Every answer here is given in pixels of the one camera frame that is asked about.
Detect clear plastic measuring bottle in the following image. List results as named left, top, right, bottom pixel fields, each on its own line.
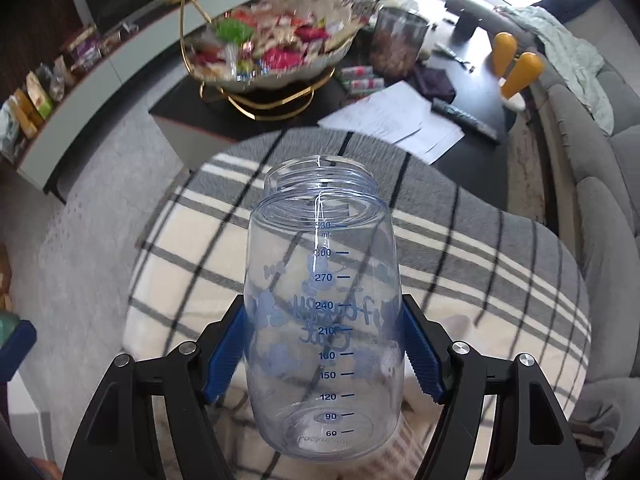
left=243, top=155, right=405, bottom=462

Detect plaid checkered table cloth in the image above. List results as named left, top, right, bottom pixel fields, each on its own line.
left=121, top=127, right=594, bottom=480

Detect grey sectional sofa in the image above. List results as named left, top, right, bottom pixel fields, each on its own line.
left=533, top=0, right=639, bottom=457

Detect black remote control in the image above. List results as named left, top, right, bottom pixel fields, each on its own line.
left=432, top=99, right=500, bottom=144

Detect black coffee table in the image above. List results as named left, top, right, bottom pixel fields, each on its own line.
left=148, top=0, right=519, bottom=212

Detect snack bags on cabinet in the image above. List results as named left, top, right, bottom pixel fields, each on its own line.
left=1, top=23, right=139, bottom=167

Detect white paper sheets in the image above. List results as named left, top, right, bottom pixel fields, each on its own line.
left=318, top=81, right=464, bottom=165

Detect white low tv cabinet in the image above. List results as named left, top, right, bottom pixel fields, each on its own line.
left=16, top=0, right=250, bottom=193

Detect light green blanket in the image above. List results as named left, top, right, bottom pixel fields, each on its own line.
left=498, top=6, right=614, bottom=136

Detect two-tier snack bowl stand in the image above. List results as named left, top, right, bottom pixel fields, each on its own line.
left=155, top=0, right=363, bottom=117

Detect glass jar of nuts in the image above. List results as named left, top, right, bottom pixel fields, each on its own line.
left=370, top=6, right=430, bottom=80

